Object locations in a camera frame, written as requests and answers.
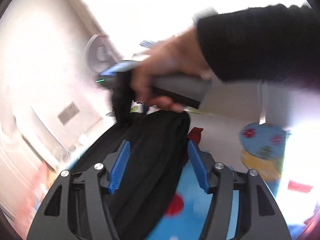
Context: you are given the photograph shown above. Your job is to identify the white bedside cabinet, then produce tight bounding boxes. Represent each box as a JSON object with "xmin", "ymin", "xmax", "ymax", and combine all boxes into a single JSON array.
[{"xmin": 186, "ymin": 82, "xmax": 294, "ymax": 129}]

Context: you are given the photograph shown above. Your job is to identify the wall power socket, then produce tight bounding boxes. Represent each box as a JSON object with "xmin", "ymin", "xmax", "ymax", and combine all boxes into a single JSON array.
[{"xmin": 58, "ymin": 102, "xmax": 79, "ymax": 125}]

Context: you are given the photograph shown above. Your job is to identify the blue cartoon bed sheet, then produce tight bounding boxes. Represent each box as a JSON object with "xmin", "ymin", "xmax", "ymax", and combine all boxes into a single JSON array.
[{"xmin": 134, "ymin": 104, "xmax": 316, "ymax": 240}]

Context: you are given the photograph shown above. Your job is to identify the person's right hand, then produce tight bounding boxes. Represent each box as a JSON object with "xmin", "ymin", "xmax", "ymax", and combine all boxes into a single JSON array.
[{"xmin": 131, "ymin": 27, "xmax": 215, "ymax": 113}]

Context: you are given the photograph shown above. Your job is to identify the black pants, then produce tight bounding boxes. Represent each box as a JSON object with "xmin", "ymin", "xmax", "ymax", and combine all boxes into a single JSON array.
[{"xmin": 71, "ymin": 111, "xmax": 190, "ymax": 239}]

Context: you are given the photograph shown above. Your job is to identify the right forearm black sleeve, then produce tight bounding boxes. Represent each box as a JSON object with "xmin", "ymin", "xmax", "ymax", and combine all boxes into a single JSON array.
[{"xmin": 197, "ymin": 4, "xmax": 319, "ymax": 88}]

